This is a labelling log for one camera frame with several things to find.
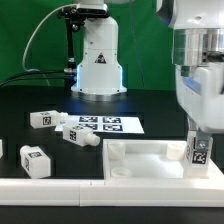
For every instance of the white L-shaped fence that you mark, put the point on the white L-shaped fence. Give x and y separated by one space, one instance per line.
112 191

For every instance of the paper sheet with markers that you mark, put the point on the paper sheet with markers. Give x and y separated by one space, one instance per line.
108 124

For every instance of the white square table top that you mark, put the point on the white square table top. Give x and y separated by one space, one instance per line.
145 160

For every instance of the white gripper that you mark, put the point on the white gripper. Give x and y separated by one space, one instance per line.
200 92

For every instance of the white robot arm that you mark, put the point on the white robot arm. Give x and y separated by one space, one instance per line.
198 56

